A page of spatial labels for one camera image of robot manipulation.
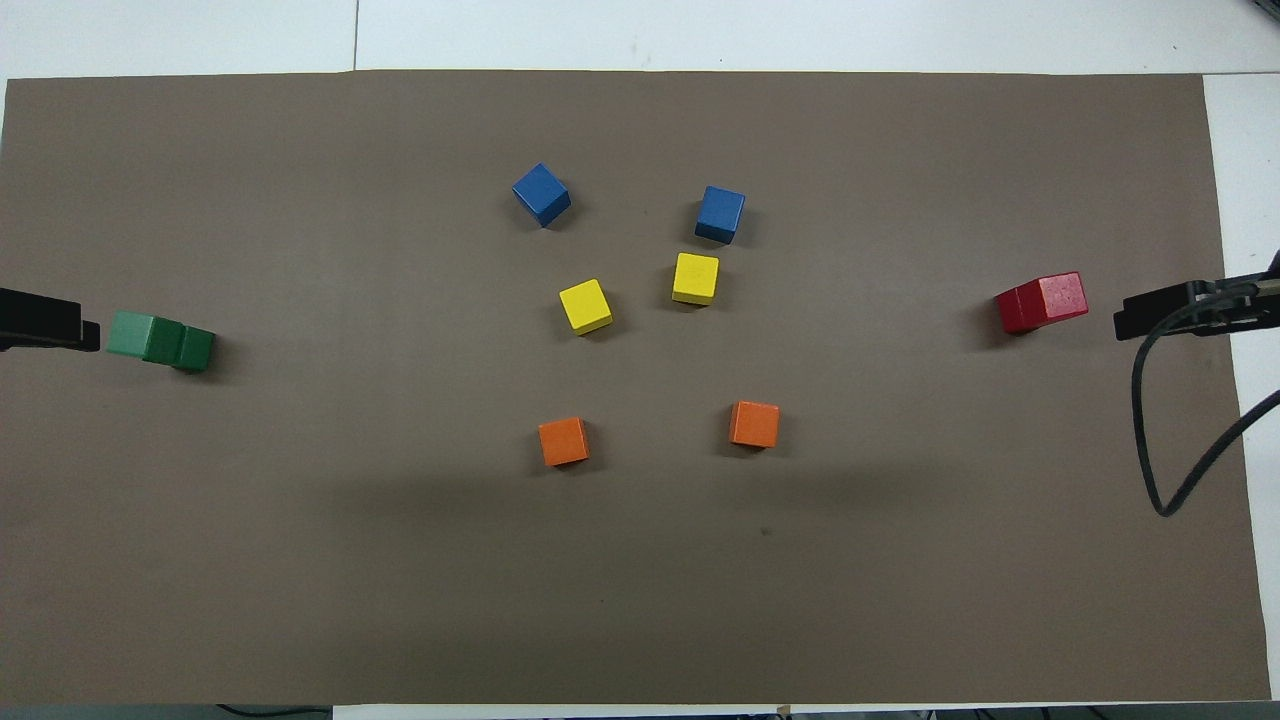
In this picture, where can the red wooden cube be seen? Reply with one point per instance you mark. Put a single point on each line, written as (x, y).
(1006, 312)
(1062, 297)

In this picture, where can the yellow wooden cube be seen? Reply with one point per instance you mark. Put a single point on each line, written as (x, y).
(585, 305)
(696, 278)

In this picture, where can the orange wooden cube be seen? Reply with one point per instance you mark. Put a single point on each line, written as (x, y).
(563, 440)
(754, 424)

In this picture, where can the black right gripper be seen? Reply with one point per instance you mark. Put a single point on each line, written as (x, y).
(1262, 315)

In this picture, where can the green wooden cube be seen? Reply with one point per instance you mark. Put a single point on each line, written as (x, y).
(133, 333)
(197, 350)

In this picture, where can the brown paper table mat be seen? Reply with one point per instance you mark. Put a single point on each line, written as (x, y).
(300, 550)

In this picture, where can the blue wooden cube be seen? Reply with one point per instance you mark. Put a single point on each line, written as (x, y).
(720, 212)
(541, 192)

